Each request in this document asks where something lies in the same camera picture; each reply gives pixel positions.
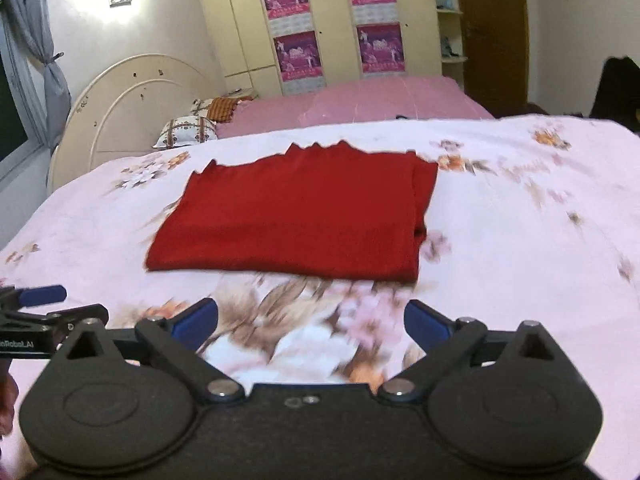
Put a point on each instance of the lower left purple poster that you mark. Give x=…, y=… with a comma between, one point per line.
x=298, y=56

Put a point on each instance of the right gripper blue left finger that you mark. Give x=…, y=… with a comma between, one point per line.
x=180, y=335

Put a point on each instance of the patterned white pillow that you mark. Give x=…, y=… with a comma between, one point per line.
x=185, y=131

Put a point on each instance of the grey curtain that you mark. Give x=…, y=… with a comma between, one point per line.
x=31, y=21

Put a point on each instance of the pink bed sheet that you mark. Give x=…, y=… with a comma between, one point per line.
x=365, y=100

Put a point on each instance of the black chair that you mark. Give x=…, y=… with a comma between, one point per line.
x=618, y=94

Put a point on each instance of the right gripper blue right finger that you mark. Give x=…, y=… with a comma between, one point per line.
x=442, y=338

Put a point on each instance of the corner shelf unit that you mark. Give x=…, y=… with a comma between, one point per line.
x=449, y=14

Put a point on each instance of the red knit sweater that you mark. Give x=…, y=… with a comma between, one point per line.
x=334, y=212

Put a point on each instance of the lower right purple poster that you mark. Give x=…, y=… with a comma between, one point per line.
x=381, y=49

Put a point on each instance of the cream wardrobe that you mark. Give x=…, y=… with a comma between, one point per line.
x=242, y=36

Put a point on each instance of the orange striped pillow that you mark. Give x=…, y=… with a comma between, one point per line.
x=221, y=110

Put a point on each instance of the cream round headboard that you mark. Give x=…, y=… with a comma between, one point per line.
x=120, y=113

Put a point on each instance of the left hand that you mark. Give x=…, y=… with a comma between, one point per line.
x=8, y=396

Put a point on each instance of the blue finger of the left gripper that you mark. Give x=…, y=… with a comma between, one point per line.
x=39, y=296

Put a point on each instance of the brown wooden door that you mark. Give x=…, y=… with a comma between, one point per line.
x=495, y=41

